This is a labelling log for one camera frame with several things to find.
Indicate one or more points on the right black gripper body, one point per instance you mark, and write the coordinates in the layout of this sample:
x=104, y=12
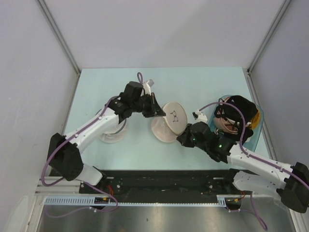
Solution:
x=189, y=140

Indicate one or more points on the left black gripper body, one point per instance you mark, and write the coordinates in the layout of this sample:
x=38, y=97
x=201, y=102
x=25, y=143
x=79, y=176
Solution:
x=143, y=105

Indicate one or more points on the pink mesh laundry bag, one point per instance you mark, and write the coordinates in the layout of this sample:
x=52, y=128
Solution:
x=167, y=128

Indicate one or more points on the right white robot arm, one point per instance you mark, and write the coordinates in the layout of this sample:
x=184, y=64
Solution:
x=283, y=181

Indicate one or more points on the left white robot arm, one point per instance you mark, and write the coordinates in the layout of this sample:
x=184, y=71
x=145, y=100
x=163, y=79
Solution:
x=65, y=151

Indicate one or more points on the pink bra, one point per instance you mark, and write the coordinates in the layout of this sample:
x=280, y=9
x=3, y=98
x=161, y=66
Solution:
x=225, y=125

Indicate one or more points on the grey-trimmed mesh laundry bag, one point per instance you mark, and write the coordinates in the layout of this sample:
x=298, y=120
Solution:
x=112, y=133

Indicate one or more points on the black bra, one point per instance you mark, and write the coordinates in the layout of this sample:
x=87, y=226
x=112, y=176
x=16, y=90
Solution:
x=236, y=108

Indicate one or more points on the teal plastic basin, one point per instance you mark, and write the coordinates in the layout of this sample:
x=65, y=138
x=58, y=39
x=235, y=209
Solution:
x=250, y=143

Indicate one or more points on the yellow garment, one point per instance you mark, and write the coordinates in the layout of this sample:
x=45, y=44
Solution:
x=254, y=122

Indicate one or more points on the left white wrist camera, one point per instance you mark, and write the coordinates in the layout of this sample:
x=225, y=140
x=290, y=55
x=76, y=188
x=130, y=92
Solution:
x=147, y=86

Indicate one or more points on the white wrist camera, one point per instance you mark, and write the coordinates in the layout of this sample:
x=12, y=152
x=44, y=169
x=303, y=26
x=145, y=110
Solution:
x=147, y=86
x=199, y=117

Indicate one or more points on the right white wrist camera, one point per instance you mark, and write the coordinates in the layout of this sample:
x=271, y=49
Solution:
x=199, y=117

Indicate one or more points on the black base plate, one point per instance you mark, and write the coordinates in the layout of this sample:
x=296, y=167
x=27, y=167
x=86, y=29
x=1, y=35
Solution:
x=189, y=186

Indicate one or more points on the white slotted cable duct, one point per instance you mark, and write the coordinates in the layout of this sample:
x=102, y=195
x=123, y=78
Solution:
x=103, y=201

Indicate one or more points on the left aluminium frame post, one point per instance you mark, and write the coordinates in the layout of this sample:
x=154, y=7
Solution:
x=43, y=6

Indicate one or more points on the aluminium frame post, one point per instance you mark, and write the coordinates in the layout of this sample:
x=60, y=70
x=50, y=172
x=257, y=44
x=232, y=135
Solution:
x=270, y=33
x=43, y=6

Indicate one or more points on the right aluminium frame post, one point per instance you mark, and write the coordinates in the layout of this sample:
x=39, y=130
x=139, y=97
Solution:
x=270, y=33

